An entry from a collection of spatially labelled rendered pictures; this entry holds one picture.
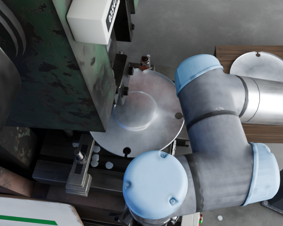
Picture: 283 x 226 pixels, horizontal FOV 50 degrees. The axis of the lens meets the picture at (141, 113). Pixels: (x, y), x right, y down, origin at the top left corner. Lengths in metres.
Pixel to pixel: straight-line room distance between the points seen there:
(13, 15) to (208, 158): 0.27
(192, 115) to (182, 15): 1.82
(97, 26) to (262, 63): 1.30
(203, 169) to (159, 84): 0.58
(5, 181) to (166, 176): 0.70
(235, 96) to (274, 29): 1.80
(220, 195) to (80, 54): 0.24
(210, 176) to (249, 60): 1.23
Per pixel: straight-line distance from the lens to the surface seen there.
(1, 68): 0.31
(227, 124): 0.41
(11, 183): 1.01
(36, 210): 1.16
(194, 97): 0.43
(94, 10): 0.34
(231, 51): 1.59
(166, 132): 0.85
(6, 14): 0.34
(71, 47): 0.36
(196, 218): 0.95
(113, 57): 0.74
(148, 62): 0.96
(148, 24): 2.16
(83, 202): 0.99
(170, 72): 1.13
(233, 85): 0.46
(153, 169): 0.35
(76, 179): 0.87
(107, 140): 0.86
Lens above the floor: 1.56
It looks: 62 degrees down
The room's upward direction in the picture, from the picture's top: 7 degrees counter-clockwise
